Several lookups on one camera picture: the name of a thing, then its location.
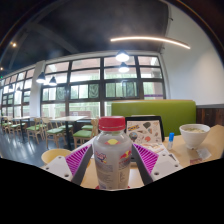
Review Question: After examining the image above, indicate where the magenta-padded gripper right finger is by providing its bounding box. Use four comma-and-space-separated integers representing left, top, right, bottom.
130, 142, 184, 186

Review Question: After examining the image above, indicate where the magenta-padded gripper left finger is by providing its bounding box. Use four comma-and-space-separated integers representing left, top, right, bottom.
41, 143, 95, 187

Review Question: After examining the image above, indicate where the red-capped clear drink bottle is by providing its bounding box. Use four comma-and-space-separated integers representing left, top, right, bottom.
92, 115, 134, 191

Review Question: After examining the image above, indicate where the yellow cup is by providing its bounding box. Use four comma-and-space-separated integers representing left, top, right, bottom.
40, 148, 73, 166

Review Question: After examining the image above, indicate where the small flat notebook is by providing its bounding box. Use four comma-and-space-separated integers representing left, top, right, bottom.
141, 142, 171, 156

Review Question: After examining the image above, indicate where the small blue-capped white bottle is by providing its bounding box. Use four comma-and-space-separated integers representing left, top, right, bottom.
166, 132, 176, 151

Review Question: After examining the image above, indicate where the group of green-seated wooden chairs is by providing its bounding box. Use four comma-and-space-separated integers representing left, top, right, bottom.
0, 114, 100, 150

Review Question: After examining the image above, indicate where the sticker-covered black laptop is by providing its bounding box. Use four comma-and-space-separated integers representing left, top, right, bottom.
124, 115, 165, 145

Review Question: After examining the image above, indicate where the white paper napkin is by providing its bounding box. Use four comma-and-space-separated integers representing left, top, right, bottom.
195, 147, 213, 161

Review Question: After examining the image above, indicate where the white bowl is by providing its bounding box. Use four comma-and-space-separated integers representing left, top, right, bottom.
178, 123, 212, 150

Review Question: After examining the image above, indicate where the flat round red coaster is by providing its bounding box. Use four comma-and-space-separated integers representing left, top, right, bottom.
94, 184, 132, 191

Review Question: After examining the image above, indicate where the square wooden dining table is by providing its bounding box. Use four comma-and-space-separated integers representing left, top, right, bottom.
11, 115, 34, 138
49, 115, 88, 148

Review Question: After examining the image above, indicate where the green upholstered bench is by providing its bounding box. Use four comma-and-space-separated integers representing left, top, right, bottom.
110, 99, 198, 137

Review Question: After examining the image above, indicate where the group of hanging pendant lamps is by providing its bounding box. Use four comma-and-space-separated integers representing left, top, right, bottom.
35, 49, 131, 87

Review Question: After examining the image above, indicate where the curved linear ceiling light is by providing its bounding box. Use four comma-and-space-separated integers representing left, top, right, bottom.
109, 35, 192, 51

